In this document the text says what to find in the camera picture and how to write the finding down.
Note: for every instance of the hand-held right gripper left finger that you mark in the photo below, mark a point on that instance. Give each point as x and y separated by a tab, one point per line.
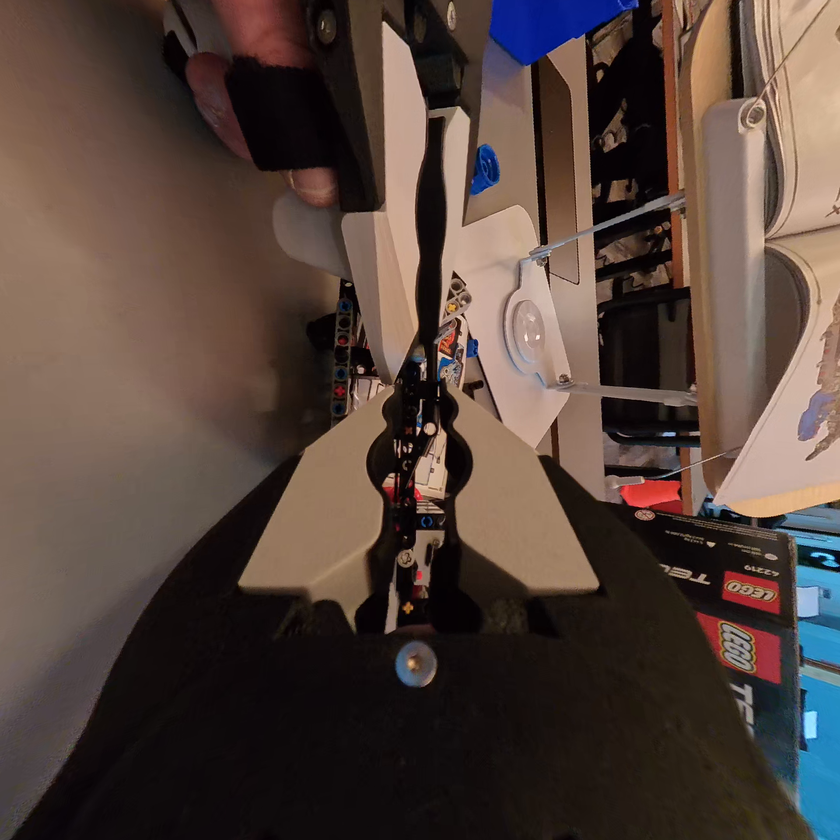
315	525

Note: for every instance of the blue toy wheel hub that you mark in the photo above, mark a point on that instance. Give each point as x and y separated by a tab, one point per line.
484	169

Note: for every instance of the blue tagged storage bin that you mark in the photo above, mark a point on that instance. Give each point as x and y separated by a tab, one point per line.
551	26

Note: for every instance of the toy car chassis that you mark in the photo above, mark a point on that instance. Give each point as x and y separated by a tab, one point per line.
341	341

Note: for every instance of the grey desk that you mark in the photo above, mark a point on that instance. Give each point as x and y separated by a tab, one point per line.
131	328

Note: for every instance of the black toy set box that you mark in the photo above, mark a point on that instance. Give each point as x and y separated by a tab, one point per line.
735	590

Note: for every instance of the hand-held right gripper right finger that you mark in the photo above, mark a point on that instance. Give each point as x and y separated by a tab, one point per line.
518	525

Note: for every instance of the dark desk cover panel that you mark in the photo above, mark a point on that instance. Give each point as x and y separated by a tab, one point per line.
558	164

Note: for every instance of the instruction booklet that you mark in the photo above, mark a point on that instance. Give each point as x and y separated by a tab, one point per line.
814	315

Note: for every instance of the colourful sticker sheet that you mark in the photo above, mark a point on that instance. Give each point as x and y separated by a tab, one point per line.
449	354

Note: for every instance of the red floor bin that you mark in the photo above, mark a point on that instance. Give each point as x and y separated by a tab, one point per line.
649	493

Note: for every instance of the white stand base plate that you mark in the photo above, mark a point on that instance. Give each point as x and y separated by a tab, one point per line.
492	262

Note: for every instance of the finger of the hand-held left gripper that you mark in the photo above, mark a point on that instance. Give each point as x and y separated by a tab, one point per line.
394	164
456	164

